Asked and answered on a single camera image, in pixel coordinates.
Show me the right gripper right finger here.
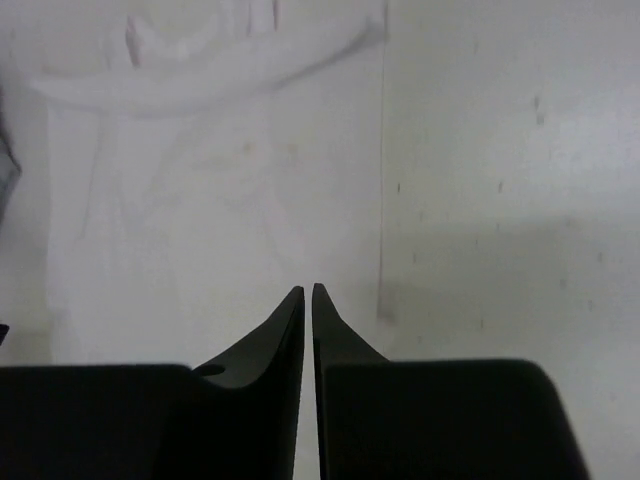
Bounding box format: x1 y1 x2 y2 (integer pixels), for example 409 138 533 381
312 284 588 479

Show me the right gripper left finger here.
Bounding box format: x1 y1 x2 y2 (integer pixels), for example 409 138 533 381
1 287 305 479

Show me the white tank top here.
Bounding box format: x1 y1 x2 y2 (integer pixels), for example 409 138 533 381
31 1 387 364

